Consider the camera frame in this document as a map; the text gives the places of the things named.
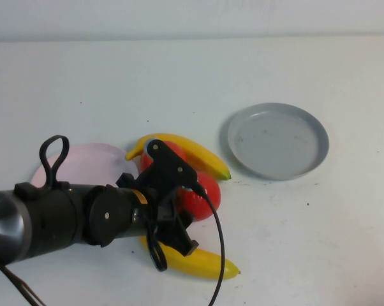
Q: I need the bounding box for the pink round plate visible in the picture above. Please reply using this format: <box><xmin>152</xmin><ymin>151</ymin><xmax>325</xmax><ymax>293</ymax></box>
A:
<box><xmin>31</xmin><ymin>143</ymin><xmax>139</xmax><ymax>192</ymax></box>

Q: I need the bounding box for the black left camera cable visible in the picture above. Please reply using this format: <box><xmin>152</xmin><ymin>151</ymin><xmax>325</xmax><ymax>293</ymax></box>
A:
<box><xmin>0</xmin><ymin>181</ymin><xmax>226</xmax><ymax>306</ymax></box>

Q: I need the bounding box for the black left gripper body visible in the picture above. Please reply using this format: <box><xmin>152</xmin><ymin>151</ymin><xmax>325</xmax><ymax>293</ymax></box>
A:
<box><xmin>115</xmin><ymin>173</ymin><xmax>200</xmax><ymax>257</ymax></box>

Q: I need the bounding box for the red plastic apple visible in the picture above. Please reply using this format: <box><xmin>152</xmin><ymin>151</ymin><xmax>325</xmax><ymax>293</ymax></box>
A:
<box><xmin>178</xmin><ymin>171</ymin><xmax>221</xmax><ymax>222</ymax></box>
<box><xmin>140</xmin><ymin>141</ymin><xmax>188</xmax><ymax>179</ymax></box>

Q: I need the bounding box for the yellow plastic banana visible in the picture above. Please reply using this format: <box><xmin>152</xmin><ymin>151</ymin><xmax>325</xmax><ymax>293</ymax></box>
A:
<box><xmin>125</xmin><ymin>133</ymin><xmax>232</xmax><ymax>182</ymax></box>
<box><xmin>140</xmin><ymin>235</ymin><xmax>241</xmax><ymax>281</ymax></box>

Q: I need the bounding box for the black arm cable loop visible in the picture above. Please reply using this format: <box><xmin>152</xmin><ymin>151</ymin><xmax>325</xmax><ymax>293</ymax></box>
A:
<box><xmin>40</xmin><ymin>135</ymin><xmax>70</xmax><ymax>191</ymax></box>

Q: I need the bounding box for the grey round plate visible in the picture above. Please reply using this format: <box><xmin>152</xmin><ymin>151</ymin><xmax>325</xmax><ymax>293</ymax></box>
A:
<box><xmin>226</xmin><ymin>102</ymin><xmax>330</xmax><ymax>182</ymax></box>

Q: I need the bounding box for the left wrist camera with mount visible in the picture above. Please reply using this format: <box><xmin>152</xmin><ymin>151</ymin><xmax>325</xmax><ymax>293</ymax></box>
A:
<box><xmin>143</xmin><ymin>137</ymin><xmax>200</xmax><ymax>196</ymax></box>

